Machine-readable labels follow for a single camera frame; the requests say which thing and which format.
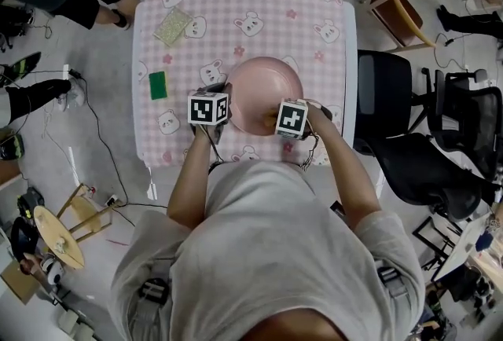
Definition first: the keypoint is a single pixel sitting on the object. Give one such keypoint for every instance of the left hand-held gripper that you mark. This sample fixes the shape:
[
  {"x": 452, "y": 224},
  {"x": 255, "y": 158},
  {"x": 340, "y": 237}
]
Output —
[{"x": 204, "y": 107}]

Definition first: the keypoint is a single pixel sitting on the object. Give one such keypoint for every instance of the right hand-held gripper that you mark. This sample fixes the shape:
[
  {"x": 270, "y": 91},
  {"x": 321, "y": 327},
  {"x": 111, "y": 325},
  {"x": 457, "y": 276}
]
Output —
[{"x": 291, "y": 119}]

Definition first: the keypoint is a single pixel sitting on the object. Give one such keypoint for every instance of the big pink plate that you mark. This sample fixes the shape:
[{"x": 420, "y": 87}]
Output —
[{"x": 267, "y": 84}]

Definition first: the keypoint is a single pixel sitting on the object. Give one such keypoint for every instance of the person's right forearm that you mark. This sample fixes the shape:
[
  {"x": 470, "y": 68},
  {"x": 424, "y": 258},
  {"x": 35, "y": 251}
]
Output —
[{"x": 342, "y": 170}]

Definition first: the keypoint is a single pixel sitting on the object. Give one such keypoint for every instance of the person's left forearm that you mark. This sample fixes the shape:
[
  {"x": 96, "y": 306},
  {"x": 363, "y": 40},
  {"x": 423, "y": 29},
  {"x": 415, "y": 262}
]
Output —
[{"x": 192, "y": 182}]

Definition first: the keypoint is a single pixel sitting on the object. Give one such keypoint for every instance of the green yellow sponge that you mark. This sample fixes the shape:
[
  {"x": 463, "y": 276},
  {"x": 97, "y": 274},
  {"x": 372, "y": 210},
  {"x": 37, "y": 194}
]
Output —
[{"x": 158, "y": 85}]

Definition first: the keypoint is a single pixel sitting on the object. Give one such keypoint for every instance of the pink checkered tablecloth table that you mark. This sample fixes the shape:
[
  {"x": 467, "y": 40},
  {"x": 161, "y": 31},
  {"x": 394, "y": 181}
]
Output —
[{"x": 351, "y": 68}]

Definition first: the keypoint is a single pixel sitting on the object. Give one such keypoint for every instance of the pink checked bunny tablecloth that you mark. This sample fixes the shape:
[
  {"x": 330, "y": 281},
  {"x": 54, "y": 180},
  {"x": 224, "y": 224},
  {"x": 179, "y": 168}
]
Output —
[{"x": 255, "y": 9}]

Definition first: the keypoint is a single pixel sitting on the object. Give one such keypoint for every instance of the black padded office chair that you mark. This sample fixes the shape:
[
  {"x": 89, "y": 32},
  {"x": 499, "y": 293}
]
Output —
[{"x": 412, "y": 170}]

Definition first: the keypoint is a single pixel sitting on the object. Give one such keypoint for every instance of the person's white shirt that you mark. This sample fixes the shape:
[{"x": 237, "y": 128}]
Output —
[{"x": 275, "y": 253}]

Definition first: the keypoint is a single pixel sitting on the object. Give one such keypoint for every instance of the wooden chair with brown seat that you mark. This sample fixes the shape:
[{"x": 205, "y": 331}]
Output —
[{"x": 397, "y": 13}]

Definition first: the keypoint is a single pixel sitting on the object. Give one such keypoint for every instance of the white power strip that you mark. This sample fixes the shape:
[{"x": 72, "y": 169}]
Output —
[{"x": 112, "y": 200}]

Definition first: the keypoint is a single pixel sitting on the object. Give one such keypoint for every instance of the black mesh office chair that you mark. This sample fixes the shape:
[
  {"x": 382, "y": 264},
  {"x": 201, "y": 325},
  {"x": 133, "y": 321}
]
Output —
[{"x": 471, "y": 115}]

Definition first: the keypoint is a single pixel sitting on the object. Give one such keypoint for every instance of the black object with green stripes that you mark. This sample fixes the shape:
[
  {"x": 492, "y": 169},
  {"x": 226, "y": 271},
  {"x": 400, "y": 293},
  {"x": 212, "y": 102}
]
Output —
[{"x": 21, "y": 68}]

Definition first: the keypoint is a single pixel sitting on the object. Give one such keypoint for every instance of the person's head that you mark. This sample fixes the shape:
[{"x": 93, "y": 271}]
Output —
[{"x": 294, "y": 325}]

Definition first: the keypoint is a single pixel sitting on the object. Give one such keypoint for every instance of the white desk with black legs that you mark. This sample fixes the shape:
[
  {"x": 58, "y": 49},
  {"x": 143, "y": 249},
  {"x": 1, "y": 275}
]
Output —
[{"x": 460, "y": 249}]

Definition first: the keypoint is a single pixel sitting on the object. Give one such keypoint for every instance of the round wooden stool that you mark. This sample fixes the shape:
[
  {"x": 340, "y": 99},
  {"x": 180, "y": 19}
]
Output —
[{"x": 59, "y": 237}]

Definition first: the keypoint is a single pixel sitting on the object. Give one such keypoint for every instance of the white black round device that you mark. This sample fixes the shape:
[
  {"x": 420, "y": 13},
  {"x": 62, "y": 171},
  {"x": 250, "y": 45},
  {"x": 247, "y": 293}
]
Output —
[{"x": 55, "y": 272}]

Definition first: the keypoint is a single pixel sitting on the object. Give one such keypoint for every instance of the brown cardboard sheet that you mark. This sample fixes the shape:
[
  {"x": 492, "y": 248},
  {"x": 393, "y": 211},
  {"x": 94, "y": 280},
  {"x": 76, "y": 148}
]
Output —
[{"x": 17, "y": 280}]

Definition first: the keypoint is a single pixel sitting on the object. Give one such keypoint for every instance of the wooden frame stool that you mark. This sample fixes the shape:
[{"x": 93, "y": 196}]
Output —
[{"x": 84, "y": 210}]

